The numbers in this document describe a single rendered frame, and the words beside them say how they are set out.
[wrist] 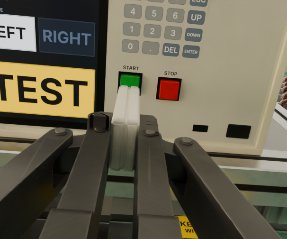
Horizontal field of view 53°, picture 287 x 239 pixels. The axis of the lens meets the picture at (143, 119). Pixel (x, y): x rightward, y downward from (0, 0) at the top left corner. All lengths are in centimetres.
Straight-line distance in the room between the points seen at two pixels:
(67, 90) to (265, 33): 19
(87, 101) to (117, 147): 14
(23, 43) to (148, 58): 11
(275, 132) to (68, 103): 26
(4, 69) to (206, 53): 19
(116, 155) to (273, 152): 23
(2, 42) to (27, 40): 2
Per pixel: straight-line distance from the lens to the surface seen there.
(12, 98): 31
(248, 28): 29
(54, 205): 52
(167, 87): 27
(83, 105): 29
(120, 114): 16
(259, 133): 32
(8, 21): 29
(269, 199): 33
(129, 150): 16
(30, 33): 29
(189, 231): 29
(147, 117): 18
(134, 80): 27
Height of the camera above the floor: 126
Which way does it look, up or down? 23 degrees down
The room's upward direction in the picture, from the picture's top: 6 degrees clockwise
